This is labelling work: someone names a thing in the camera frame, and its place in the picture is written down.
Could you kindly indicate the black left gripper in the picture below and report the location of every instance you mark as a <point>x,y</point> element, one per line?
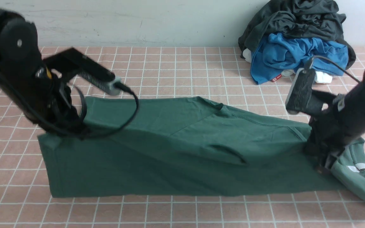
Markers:
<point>54,111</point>

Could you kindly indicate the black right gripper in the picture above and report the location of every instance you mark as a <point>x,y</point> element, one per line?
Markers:
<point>327,141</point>

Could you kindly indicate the green long-sleeved shirt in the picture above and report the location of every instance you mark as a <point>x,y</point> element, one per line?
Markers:
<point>192,146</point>

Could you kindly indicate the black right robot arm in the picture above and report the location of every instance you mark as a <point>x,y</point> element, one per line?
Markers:
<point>349,110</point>

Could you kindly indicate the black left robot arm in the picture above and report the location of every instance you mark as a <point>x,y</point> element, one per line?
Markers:
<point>20,61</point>

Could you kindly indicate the pink grid tablecloth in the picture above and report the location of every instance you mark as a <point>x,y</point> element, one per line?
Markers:
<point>214,72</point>

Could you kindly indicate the blue crumpled garment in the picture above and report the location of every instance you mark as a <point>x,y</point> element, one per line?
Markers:
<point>275,53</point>

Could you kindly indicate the dark grey crumpled garment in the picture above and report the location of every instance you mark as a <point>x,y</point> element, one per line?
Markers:
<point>297,19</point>

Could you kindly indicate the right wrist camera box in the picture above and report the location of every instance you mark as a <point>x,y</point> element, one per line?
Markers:
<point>303,99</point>

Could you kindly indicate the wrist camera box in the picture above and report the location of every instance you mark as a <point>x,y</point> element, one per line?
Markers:
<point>303,99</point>
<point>72,62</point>

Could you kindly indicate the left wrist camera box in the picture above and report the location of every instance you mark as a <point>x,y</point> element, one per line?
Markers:
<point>72,62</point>

